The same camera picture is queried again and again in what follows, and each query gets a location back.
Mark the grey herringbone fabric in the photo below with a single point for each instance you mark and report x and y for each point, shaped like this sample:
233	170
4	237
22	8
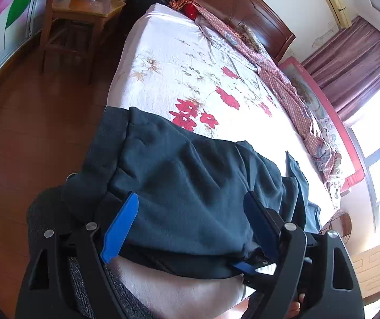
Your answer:
83	282

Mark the maroon curtain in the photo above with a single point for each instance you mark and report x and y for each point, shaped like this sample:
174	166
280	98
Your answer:
352	63

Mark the floral print wardrobe door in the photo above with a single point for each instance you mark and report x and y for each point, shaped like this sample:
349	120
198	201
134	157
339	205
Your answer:
13	6

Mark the beige air conditioner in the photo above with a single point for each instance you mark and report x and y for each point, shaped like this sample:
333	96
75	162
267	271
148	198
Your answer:
337	6

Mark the person's right hand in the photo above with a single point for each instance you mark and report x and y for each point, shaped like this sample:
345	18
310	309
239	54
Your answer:
297	308

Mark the orange fringed cloth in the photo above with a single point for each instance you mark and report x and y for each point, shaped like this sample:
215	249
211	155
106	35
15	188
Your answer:
180	3

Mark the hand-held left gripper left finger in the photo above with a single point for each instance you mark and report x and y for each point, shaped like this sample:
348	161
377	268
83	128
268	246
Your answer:
120	227

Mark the electric fan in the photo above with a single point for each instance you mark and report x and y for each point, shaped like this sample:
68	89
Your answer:
341	222

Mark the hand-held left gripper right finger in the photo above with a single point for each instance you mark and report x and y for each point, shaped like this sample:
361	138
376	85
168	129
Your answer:
259	222

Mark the pink cartoon bed rail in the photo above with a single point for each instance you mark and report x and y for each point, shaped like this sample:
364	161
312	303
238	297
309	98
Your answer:
313	96

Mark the dark blue pants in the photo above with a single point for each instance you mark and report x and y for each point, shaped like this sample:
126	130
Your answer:
183	179

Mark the pink patterned quilt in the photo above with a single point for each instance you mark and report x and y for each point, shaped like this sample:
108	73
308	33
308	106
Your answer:
276	69

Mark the wooden chair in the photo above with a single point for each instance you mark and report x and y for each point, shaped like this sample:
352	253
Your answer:
86	8

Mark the bed with floral sheet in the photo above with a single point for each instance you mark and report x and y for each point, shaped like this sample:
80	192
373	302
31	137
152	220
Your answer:
176	50

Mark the panelled cabinet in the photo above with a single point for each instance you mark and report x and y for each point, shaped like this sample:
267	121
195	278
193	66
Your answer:
379	265

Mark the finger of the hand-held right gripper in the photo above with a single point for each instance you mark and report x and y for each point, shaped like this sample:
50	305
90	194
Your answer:
243	267

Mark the red round object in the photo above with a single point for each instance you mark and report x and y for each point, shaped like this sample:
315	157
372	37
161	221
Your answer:
192	11

